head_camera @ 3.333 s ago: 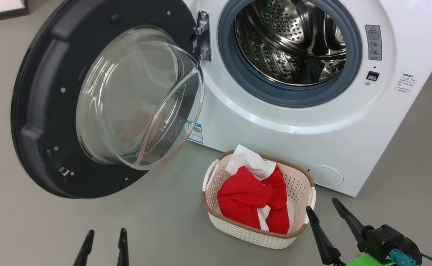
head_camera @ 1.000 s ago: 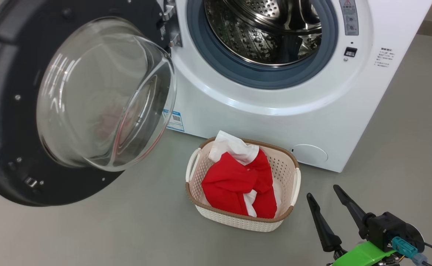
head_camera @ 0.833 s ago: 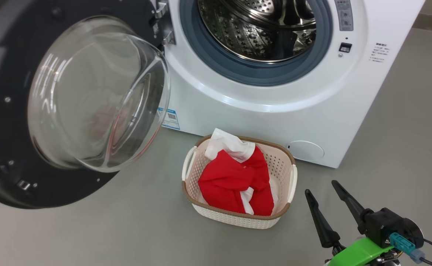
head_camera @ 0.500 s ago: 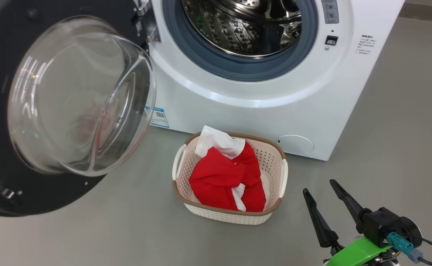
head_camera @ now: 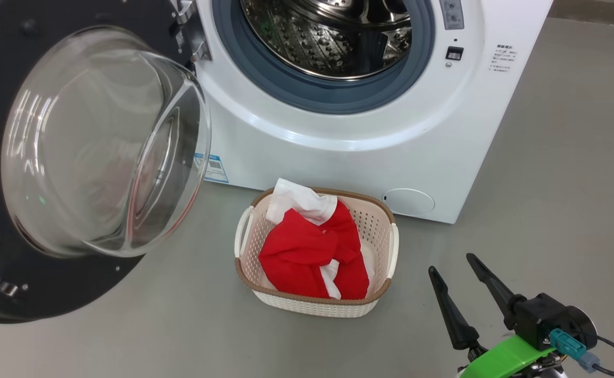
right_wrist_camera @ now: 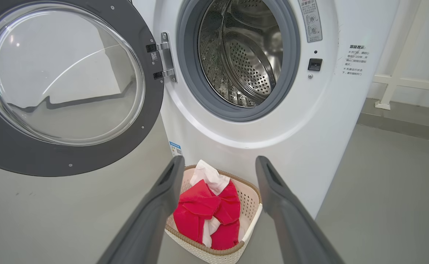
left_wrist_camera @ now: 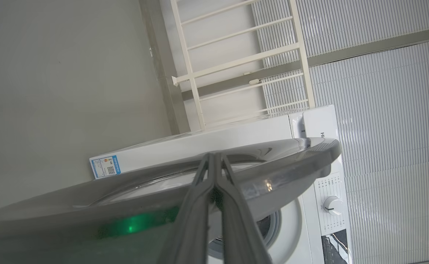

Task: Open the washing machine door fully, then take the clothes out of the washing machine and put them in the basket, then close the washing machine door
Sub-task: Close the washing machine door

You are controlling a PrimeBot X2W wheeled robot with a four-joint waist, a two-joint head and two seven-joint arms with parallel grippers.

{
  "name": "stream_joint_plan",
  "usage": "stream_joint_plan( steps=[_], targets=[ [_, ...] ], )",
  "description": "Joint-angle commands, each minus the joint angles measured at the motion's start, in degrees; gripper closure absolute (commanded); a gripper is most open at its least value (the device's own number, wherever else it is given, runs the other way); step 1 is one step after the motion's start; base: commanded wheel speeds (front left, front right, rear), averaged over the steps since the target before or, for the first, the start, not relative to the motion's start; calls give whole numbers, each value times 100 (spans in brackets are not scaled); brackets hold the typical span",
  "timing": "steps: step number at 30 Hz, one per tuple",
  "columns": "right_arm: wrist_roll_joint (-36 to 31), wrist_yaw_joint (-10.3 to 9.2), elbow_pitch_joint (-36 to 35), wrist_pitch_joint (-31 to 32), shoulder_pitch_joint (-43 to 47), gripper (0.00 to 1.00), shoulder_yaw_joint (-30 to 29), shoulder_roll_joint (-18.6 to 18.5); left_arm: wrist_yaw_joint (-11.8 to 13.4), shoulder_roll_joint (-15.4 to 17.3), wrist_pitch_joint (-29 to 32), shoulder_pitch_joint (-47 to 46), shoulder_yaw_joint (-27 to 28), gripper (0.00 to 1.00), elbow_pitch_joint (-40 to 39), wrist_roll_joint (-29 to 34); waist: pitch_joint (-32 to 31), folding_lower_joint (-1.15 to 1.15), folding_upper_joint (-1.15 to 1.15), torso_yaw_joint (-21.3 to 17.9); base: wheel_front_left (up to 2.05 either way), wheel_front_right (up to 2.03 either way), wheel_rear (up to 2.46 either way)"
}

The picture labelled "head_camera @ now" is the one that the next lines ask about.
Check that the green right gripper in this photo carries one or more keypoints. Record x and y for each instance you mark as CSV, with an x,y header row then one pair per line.
x,y
506,362

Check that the white garment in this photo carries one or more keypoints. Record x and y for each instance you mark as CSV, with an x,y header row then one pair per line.
x,y
296,202

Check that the black round glass washer door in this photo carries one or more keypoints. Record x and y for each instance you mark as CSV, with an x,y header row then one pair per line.
x,y
49,283

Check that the cream perforated laundry basket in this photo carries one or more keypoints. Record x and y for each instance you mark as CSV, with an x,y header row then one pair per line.
x,y
312,307

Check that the white front-load washing machine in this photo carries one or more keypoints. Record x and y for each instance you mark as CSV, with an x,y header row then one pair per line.
x,y
338,152

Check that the grey door lock plate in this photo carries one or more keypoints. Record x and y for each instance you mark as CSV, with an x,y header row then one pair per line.
x,y
451,14

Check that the grey rubber door gasket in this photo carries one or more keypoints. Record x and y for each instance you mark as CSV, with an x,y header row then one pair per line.
x,y
264,79

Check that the metal door hinge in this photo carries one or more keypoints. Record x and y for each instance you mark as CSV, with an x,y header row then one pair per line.
x,y
199,47

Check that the round white filter cover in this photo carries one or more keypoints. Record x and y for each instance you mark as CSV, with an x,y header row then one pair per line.
x,y
408,201

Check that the printed text sticker on washer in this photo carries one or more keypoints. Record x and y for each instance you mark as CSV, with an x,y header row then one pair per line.
x,y
503,58

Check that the blue energy label sticker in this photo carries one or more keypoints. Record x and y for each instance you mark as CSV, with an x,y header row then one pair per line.
x,y
215,169

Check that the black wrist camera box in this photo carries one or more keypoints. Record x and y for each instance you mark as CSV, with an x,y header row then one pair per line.
x,y
548,317

